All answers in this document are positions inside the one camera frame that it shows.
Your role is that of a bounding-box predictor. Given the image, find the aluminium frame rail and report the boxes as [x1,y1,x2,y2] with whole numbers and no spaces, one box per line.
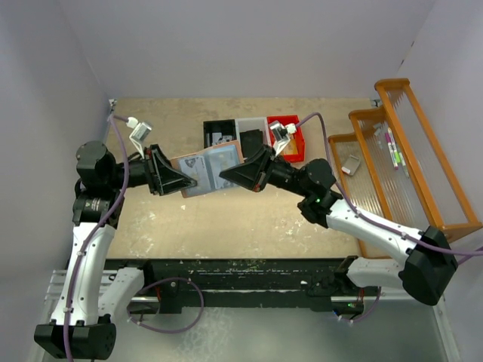
[45,268,446,302]

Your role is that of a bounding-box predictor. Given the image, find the orange wooden tiered rack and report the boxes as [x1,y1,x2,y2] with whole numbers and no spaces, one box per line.
[328,78,482,242]

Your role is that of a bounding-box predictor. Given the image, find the white plastic bin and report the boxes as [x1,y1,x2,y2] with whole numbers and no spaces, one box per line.
[235,117,271,159]

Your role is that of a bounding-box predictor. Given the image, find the small grey red box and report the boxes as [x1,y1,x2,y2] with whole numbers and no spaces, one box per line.
[341,155,361,176]

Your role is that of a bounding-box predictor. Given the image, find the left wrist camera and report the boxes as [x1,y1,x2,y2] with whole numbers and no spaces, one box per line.
[127,117,152,158]

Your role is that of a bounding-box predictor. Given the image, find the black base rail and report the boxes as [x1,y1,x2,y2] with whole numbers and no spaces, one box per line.
[66,258,423,314]

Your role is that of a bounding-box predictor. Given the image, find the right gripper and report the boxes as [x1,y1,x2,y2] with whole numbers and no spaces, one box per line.
[220,144,310,198]

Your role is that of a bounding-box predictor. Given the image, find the purple marker pen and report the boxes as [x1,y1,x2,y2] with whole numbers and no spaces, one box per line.
[385,130,398,170]

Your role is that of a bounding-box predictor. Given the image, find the green marker pen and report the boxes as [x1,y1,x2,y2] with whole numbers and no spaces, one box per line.
[395,148,410,179]

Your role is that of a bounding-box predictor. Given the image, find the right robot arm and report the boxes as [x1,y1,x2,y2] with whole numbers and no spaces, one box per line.
[220,146,458,306]

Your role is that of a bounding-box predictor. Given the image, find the grey card in sleeve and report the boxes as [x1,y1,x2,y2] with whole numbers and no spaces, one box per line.
[207,146,240,190]

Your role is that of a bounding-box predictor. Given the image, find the white patterned credit card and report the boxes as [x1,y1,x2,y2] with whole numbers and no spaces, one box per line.
[178,155,211,198]

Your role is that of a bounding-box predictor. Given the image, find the grey cards in black bin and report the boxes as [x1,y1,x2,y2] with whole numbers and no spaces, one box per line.
[211,132,235,146]

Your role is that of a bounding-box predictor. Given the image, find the black wallet in bin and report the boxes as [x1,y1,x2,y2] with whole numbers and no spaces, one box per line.
[239,129,263,158]

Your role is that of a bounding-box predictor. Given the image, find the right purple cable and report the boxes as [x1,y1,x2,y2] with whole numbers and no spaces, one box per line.
[296,112,483,324]

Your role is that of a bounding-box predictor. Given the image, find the pink leather card holder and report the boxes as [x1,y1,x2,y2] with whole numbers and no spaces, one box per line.
[171,140,244,198]

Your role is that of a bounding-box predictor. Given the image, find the black plastic bin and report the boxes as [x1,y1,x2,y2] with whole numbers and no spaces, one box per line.
[203,119,237,148]

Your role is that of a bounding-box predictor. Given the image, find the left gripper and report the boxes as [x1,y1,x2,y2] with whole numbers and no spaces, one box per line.
[106,143,196,195]

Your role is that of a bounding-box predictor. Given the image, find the red plastic bin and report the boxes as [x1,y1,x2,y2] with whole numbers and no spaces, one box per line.
[267,115,306,163]

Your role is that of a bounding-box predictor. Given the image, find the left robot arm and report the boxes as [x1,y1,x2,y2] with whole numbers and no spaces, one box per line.
[34,141,196,361]

